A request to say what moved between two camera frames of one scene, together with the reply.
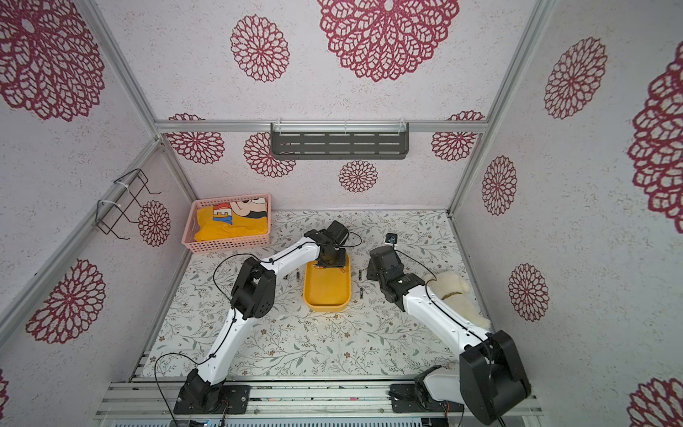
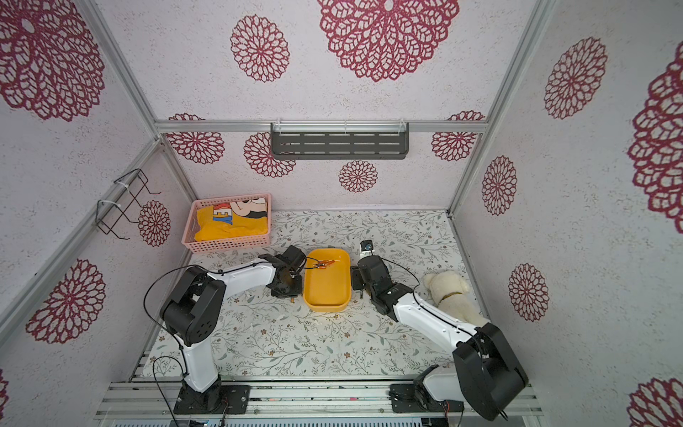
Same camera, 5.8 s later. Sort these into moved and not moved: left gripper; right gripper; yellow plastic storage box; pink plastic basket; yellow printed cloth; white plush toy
Moved: left gripper; right gripper
Not moved: yellow printed cloth; pink plastic basket; white plush toy; yellow plastic storage box
